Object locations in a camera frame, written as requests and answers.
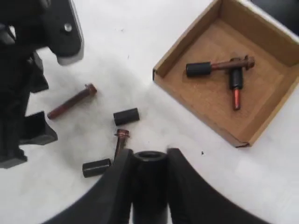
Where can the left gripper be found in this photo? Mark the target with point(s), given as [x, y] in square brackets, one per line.
[11, 81]

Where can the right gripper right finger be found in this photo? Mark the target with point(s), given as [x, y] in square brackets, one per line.
[191, 196]

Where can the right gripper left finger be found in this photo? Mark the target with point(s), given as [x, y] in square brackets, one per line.
[112, 191]

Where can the black cylindrical sleeve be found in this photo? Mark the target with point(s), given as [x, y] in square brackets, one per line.
[126, 116]
[95, 168]
[149, 184]
[236, 79]
[198, 69]

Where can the shallow cardboard box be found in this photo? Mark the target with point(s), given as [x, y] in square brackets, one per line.
[224, 112]

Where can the reddish-brown flanged bolt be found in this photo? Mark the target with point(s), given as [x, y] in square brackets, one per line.
[70, 102]
[121, 142]
[237, 100]
[224, 64]

